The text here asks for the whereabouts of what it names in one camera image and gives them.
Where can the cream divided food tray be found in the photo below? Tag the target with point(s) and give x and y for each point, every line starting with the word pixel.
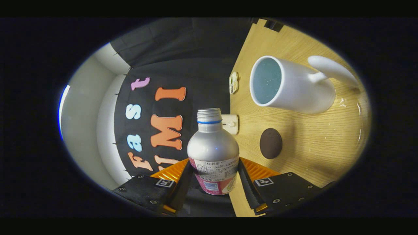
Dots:
pixel 233 83

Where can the black backdrop cloth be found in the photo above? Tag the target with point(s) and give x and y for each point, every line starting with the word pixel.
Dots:
pixel 183 52

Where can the dark brown round coaster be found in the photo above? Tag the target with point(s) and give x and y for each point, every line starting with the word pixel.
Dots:
pixel 271 143

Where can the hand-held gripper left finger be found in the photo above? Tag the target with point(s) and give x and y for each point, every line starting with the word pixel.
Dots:
pixel 183 187

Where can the white toaster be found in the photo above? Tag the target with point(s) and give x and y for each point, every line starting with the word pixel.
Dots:
pixel 231 124

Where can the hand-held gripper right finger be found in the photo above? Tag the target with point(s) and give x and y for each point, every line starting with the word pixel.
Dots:
pixel 246 189

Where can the silver juice bottle pink label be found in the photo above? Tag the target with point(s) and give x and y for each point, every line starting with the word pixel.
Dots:
pixel 212 150

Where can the wooden table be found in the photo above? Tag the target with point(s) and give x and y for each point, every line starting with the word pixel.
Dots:
pixel 313 143

